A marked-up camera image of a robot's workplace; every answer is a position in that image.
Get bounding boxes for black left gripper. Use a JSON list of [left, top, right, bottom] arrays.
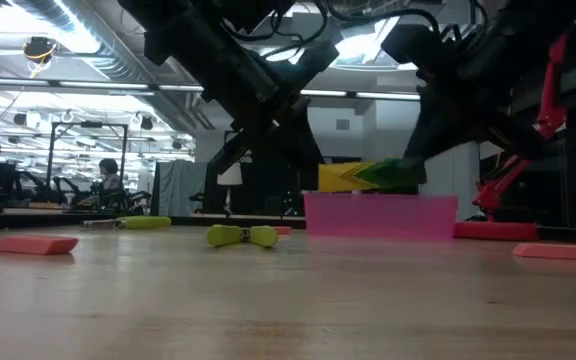
[[187, 29, 340, 194]]

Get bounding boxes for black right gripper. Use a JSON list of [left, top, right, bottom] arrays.
[[403, 29, 549, 161]]

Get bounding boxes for yellow green crayon box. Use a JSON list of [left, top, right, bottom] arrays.
[[317, 157, 427, 194]]

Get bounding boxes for yellow-green handled pliers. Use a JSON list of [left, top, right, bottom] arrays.
[[205, 224, 280, 250]]

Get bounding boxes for white shade floor lamp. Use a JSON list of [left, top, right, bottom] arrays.
[[216, 162, 244, 217]]

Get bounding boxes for pink plastic bin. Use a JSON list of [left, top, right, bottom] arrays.
[[303, 193, 459, 241]]

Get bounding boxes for red desk lamp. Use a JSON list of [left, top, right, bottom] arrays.
[[453, 29, 569, 242]]

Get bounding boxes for grey hanging cloth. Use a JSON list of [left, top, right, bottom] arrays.
[[150, 159, 208, 217]]

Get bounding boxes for person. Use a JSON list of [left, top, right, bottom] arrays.
[[90, 157, 122, 209]]

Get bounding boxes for black partition wall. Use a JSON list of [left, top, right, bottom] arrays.
[[202, 153, 420, 217]]

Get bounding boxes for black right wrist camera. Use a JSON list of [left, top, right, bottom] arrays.
[[381, 22, 442, 66]]

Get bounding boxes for black left camera cable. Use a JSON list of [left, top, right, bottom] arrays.
[[220, 0, 330, 62]]

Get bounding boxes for black camera cable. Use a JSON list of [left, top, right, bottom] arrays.
[[220, 0, 330, 62], [325, 0, 442, 36]]

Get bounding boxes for black right camera cable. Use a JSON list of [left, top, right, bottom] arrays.
[[325, 0, 442, 36]]

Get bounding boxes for black background rig frame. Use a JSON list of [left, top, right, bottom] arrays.
[[47, 121, 130, 201]]

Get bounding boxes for yellow black cable reel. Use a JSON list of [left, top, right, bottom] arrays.
[[21, 35, 59, 65]]

